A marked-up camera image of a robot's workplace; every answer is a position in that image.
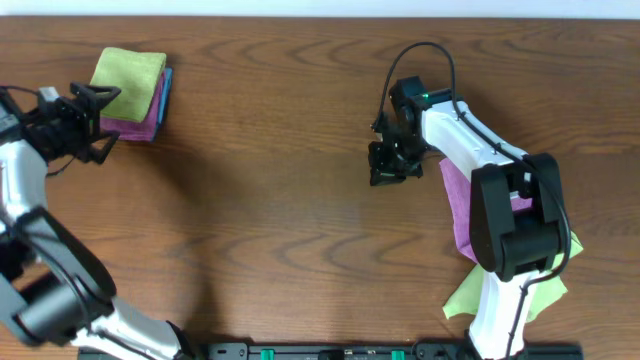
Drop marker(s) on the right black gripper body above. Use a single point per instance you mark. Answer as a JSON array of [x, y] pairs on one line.
[[400, 159]]

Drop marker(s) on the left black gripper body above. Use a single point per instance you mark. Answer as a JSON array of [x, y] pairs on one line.
[[91, 121]]

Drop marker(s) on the light green microfiber cloth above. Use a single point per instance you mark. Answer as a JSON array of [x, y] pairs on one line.
[[136, 74]]

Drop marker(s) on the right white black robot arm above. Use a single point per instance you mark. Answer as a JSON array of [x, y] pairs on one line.
[[517, 220]]

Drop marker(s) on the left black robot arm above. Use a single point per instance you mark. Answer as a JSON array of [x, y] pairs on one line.
[[53, 288]]

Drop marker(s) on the folded pink cloth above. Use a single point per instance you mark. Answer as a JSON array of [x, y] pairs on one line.
[[143, 131]]

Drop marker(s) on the folded blue cloth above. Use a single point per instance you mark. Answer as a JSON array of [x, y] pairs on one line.
[[164, 101]]

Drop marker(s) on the crumpled purple cloth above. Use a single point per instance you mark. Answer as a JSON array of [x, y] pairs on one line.
[[458, 189]]

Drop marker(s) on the right green clamp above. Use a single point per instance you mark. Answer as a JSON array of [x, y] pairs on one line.
[[398, 355]]

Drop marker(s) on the green clamp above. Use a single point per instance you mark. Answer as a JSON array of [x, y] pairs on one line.
[[398, 355], [267, 354]]

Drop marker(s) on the left green clamp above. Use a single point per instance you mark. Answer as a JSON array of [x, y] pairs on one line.
[[267, 354]]

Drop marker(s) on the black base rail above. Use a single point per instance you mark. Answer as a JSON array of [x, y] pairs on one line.
[[423, 351]]

